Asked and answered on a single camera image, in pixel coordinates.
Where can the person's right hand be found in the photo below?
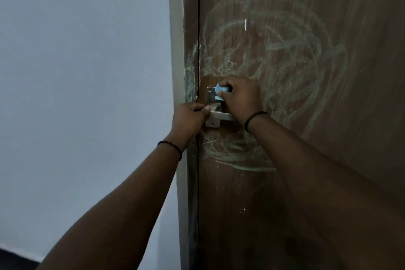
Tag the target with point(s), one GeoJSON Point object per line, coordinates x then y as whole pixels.
{"type": "Point", "coordinates": [242, 99]}

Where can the person's left hand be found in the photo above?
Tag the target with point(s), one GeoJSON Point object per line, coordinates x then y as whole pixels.
{"type": "Point", "coordinates": [187, 121]}

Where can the person's left thumb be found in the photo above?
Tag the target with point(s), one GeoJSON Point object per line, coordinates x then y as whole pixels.
{"type": "Point", "coordinates": [202, 109]}

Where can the person's right fingers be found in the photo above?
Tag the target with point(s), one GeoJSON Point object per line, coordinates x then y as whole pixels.
{"type": "Point", "coordinates": [225, 89]}

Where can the blue cleaning cloth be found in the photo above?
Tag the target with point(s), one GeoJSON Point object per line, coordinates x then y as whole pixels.
{"type": "Point", "coordinates": [219, 91]}

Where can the person's left forearm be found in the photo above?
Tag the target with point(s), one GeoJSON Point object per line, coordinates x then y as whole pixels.
{"type": "Point", "coordinates": [120, 209]}

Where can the person's right forearm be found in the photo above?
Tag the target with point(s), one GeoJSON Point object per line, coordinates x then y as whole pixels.
{"type": "Point", "coordinates": [332, 203]}

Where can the black right wrist band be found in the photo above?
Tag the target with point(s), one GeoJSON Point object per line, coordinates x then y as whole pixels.
{"type": "Point", "coordinates": [253, 118]}

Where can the black wrist band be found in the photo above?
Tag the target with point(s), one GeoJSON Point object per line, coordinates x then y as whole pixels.
{"type": "Point", "coordinates": [253, 118]}
{"type": "Point", "coordinates": [172, 147]}

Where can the black left wrist band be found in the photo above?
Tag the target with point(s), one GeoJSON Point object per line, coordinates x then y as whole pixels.
{"type": "Point", "coordinates": [172, 147]}

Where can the brown wooden door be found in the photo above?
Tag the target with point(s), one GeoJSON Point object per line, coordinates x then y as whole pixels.
{"type": "Point", "coordinates": [316, 57]}

